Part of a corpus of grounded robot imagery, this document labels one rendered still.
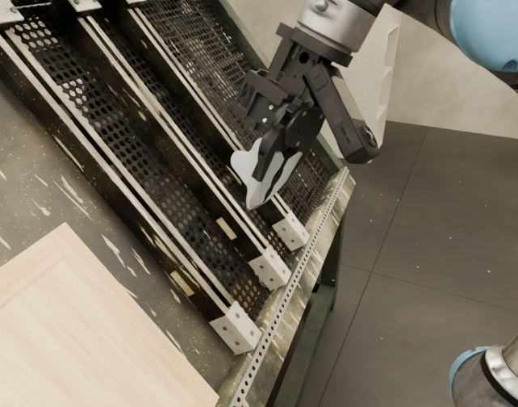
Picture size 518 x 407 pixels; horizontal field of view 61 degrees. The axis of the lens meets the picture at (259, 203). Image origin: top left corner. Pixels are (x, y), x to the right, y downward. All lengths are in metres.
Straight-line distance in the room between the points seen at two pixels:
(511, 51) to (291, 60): 0.24
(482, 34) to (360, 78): 4.04
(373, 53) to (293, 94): 3.84
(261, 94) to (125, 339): 0.71
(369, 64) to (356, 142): 3.89
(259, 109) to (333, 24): 0.12
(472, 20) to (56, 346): 0.88
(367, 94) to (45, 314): 3.80
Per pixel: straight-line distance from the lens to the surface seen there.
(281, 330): 1.38
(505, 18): 0.35
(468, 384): 0.85
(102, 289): 1.06
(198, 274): 1.17
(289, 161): 0.52
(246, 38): 2.18
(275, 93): 0.49
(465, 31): 0.36
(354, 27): 0.48
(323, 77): 0.48
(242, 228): 1.37
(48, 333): 0.99
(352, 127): 0.46
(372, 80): 4.36
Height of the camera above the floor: 1.85
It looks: 30 degrees down
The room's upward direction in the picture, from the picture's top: straight up
